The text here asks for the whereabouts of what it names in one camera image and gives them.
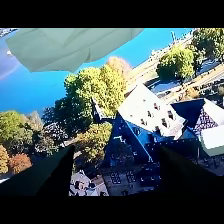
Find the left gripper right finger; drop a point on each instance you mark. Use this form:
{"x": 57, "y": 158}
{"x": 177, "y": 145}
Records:
{"x": 190, "y": 176}

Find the white garment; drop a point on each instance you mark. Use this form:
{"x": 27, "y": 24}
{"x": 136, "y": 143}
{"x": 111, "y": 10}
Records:
{"x": 63, "y": 50}

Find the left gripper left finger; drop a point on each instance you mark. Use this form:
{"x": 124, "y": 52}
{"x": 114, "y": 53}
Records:
{"x": 43, "y": 176}

